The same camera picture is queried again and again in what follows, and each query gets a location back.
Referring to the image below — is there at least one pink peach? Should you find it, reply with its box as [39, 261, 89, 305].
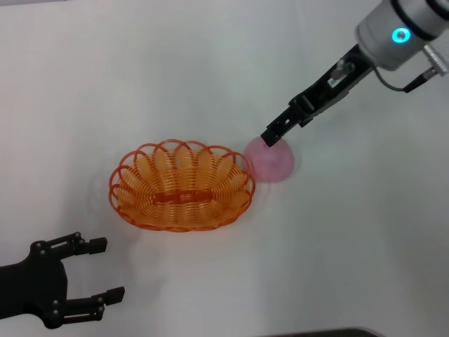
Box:
[243, 137, 295, 183]

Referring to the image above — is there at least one orange woven plastic basket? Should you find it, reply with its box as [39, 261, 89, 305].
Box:
[108, 139, 256, 232]

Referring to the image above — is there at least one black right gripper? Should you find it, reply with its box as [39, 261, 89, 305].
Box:
[261, 44, 373, 147]

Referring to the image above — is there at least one dark robot torso edge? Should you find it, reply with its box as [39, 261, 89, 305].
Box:
[266, 328, 380, 337]

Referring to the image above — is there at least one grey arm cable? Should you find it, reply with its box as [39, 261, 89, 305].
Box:
[372, 65, 436, 93]

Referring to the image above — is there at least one silver gripper cable plug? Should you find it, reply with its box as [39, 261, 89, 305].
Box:
[332, 59, 354, 79]

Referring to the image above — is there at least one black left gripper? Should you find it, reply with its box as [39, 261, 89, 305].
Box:
[0, 231, 126, 330]

